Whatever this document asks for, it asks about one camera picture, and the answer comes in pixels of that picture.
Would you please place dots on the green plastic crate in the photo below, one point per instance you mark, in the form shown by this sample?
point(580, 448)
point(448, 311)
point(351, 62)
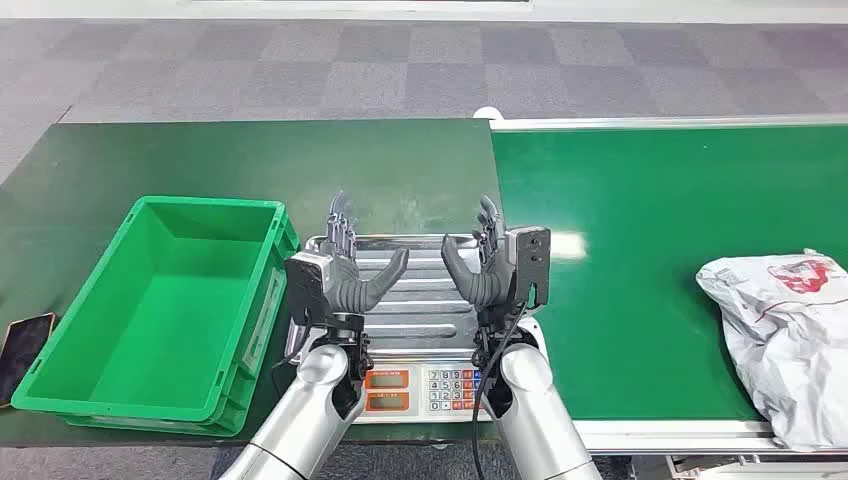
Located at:
point(166, 318)

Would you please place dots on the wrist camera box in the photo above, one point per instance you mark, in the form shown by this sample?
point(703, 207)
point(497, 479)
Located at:
point(530, 262)
point(306, 288)

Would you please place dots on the dark green work table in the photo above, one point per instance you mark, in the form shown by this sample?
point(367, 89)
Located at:
point(265, 159)

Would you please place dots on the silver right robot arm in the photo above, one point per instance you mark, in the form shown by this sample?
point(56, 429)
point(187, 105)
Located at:
point(536, 424)

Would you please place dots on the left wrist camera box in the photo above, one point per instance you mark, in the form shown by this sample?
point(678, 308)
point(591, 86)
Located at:
point(306, 288)

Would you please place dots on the black smartphone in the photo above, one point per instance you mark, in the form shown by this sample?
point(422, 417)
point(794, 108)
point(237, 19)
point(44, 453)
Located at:
point(23, 351)

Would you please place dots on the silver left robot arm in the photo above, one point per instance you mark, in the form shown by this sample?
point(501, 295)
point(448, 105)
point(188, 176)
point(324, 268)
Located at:
point(298, 424)

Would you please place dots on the green conveyor belt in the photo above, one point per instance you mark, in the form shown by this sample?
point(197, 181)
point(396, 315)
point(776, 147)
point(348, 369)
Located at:
point(629, 298)

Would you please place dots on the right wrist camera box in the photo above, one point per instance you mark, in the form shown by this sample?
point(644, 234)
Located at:
point(530, 262)

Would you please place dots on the white round conveyor end cap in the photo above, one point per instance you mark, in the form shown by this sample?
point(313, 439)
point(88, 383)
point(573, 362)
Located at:
point(488, 112)

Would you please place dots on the white scale with steel tray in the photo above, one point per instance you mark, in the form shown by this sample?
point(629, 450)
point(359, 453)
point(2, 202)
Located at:
point(417, 318)

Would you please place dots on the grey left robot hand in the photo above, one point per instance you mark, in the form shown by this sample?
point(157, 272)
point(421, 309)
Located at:
point(348, 285)

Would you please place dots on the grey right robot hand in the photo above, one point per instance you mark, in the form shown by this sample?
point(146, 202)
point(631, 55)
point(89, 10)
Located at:
point(487, 285)

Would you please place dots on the grey plastic mailer package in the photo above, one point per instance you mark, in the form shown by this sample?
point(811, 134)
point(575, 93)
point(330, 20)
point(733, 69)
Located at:
point(788, 344)

